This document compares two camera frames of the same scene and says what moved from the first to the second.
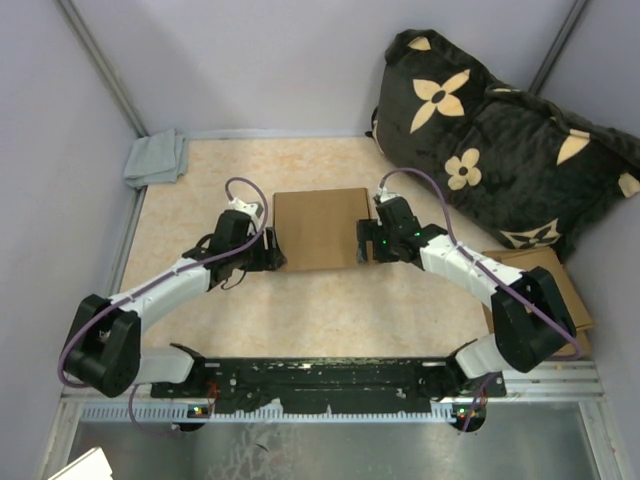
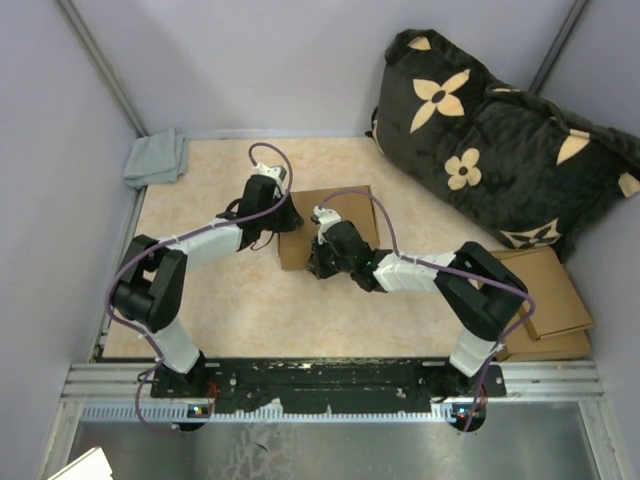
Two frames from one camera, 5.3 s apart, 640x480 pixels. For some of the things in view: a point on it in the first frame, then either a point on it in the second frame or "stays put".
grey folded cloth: [158, 158] stays put
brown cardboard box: [318, 228] stays put
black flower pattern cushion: [511, 166] stays put
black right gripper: [370, 230] -> [314, 263]
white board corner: [92, 465] stays put
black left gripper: [275, 257] -> [292, 222]
